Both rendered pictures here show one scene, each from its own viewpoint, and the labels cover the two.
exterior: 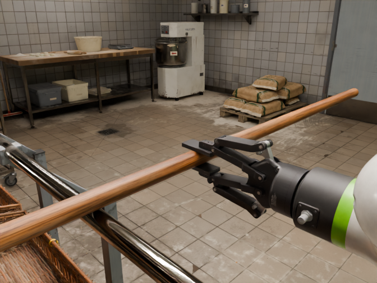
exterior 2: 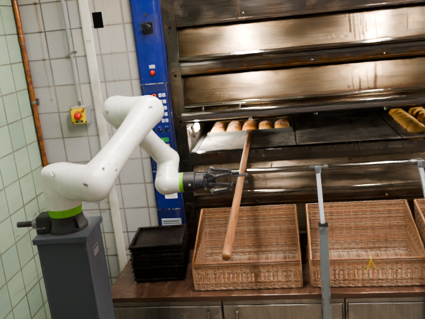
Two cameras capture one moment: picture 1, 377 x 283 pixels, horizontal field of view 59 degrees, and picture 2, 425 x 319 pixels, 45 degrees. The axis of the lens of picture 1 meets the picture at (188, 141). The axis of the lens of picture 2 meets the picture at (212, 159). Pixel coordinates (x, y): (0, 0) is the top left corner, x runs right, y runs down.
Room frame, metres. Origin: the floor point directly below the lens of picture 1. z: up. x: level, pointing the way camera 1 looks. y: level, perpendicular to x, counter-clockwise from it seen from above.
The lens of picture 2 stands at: (2.31, -1.45, 1.88)
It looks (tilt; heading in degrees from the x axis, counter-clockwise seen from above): 15 degrees down; 144
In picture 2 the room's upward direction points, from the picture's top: 6 degrees counter-clockwise
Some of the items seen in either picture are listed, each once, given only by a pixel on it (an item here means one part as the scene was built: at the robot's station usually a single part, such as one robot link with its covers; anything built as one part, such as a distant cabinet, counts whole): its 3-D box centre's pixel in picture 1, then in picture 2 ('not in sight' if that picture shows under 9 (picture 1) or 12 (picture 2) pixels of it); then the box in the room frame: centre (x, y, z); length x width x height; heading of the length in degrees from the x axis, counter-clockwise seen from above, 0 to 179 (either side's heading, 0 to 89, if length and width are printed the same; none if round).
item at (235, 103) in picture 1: (243, 101); not in sight; (4.89, -0.83, 0.22); 0.62 x 0.36 x 0.15; 140
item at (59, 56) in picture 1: (86, 81); not in sight; (5.29, 1.62, 0.45); 2.20 x 0.80 x 0.90; 135
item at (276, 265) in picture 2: not in sight; (248, 244); (0.32, 0.19, 0.72); 0.56 x 0.49 x 0.28; 46
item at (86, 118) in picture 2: not in sight; (80, 114); (-0.48, -0.30, 1.46); 0.10 x 0.07 x 0.10; 45
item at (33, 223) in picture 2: not in sight; (52, 221); (0.47, -0.87, 1.23); 0.26 x 0.15 x 0.06; 49
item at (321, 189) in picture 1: (322, 204); (190, 181); (0.40, -0.18, 1.19); 0.12 x 0.06 x 0.09; 136
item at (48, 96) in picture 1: (44, 94); not in sight; (4.80, 2.12, 0.35); 0.50 x 0.36 x 0.24; 45
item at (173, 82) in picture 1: (178, 60); not in sight; (6.16, 0.19, 0.66); 0.92 x 0.59 x 1.32; 135
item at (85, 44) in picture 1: (88, 44); not in sight; (5.46, 1.57, 1.01); 0.43 x 0.42 x 0.21; 135
